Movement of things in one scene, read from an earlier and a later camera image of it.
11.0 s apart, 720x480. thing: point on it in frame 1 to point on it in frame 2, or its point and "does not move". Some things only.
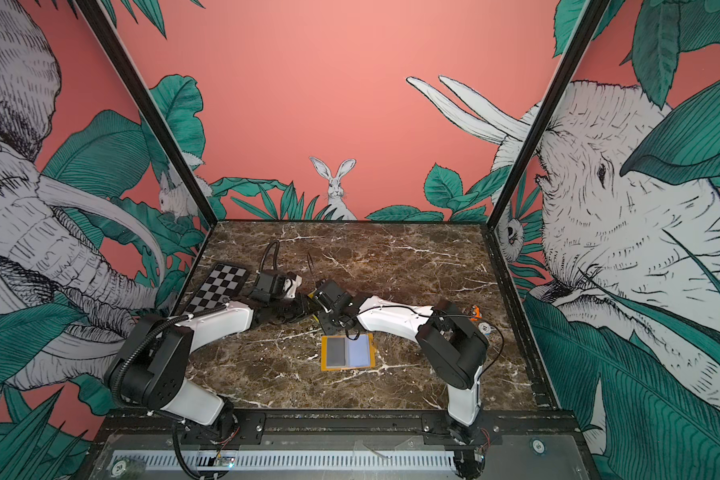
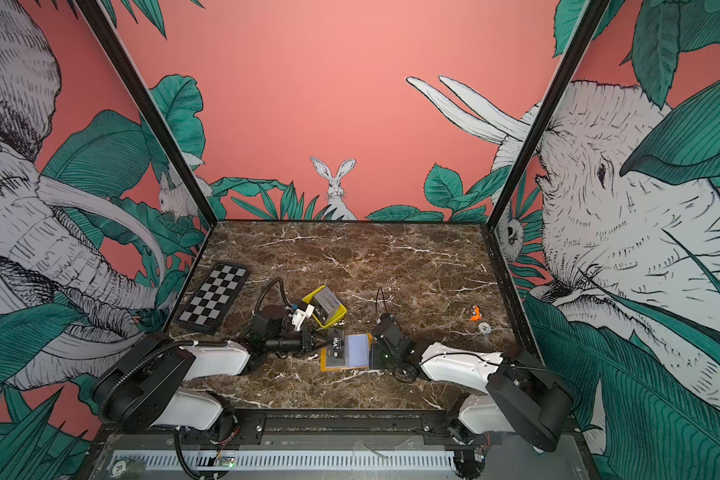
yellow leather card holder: (343, 353) does not move
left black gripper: (302, 309) to (307, 341)
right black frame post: (584, 30) does not move
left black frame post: (146, 104) does not move
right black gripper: (327, 325) to (376, 357)
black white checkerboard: (221, 284) does not move
